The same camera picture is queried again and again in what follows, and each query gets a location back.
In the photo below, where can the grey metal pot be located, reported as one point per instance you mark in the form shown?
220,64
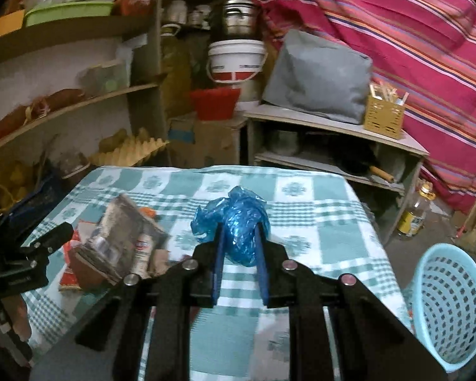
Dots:
283,143

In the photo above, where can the green checkered tablecloth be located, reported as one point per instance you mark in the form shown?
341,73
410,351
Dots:
309,222

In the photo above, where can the cardboard box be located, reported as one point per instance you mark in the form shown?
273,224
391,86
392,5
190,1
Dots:
210,143

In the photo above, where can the reddish brown packet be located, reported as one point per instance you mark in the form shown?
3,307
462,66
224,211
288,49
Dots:
91,274

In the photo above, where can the white bucket with red label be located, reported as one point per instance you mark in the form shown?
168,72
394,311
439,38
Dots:
236,57

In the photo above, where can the cooking oil bottle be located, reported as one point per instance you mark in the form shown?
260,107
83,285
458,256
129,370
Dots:
414,214

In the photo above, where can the grey cushion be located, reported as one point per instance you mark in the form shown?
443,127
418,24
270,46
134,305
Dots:
317,75

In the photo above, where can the green plastic tray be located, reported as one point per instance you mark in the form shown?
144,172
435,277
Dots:
67,14

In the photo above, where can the light blue plastic basket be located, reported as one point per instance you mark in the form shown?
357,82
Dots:
424,285

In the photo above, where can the yellow egg tray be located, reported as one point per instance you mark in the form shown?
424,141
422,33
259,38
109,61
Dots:
131,153

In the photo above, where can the pink striped curtain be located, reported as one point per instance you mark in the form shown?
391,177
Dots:
400,27

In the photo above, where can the small potato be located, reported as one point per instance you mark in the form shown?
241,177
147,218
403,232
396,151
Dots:
143,135

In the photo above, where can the red snack packet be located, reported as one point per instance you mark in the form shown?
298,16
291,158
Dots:
135,4

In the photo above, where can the large potato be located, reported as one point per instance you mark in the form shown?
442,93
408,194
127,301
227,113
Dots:
113,141

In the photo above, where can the clear plastic bag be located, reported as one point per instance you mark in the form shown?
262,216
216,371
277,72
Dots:
103,77

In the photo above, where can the yellow perforated utensil holder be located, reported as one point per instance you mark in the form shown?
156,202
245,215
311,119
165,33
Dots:
382,121

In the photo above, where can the blue plastic bag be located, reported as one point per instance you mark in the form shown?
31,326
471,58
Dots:
238,214

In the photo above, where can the tall wooden shelving unit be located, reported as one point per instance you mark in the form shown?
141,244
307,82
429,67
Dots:
142,67

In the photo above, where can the grey foil packet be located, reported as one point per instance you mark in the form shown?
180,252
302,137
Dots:
119,222

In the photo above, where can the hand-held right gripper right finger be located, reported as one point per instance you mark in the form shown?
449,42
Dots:
263,274

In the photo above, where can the brown mesh sack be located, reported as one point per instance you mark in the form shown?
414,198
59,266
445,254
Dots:
43,107

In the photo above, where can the orange box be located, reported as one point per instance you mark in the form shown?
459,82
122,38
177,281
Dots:
4,26

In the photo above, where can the red plastic basket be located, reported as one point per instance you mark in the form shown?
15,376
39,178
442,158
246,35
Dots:
214,105

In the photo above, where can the glass jar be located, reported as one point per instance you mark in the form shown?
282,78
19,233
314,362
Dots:
73,166

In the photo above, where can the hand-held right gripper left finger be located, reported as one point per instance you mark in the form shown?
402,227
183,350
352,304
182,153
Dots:
218,270

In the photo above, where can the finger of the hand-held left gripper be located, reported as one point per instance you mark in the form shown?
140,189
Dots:
51,238

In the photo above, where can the person's left hand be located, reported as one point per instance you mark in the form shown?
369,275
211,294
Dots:
20,317

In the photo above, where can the red wrapper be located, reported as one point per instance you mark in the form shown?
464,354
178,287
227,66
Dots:
69,270

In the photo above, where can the low wooden shelf unit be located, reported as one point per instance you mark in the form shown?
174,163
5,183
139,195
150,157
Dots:
325,125

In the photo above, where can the large yellow oil jug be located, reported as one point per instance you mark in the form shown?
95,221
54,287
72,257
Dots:
174,71

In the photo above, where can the steel cooking pot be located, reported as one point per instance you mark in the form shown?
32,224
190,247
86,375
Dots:
240,18

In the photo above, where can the orange wrapper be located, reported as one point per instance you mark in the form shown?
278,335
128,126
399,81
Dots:
147,213

